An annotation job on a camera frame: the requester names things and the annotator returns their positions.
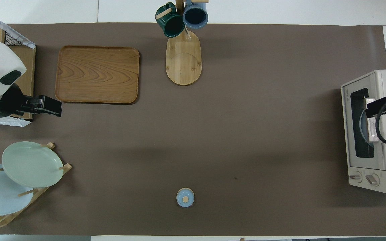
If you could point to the pale green plate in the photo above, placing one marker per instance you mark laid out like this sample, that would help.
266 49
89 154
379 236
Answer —
32 164

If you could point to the beige oven knob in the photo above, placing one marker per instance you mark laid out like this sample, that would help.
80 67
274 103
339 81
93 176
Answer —
355 177
372 180

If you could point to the light blue round plate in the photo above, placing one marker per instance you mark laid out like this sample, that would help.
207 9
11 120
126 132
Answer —
363 129

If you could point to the blue grey mug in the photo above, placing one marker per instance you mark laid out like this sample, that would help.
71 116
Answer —
195 16

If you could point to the rectangular wooden tray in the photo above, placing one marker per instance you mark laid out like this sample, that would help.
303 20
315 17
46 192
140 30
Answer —
95 75

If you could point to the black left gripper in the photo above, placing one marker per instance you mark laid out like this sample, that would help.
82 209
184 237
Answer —
47 106

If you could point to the wooden plate rack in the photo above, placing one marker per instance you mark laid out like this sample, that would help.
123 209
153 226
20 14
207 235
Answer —
66 167

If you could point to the wooden mug tree stand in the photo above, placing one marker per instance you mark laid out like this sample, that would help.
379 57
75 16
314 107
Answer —
183 63

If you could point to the dark green mug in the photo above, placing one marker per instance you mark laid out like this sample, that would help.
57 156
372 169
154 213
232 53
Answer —
171 26

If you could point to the white paper sheet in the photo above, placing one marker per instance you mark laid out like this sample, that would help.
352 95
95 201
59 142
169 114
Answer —
12 122

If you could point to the brown table mat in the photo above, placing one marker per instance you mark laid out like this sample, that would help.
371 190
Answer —
246 134

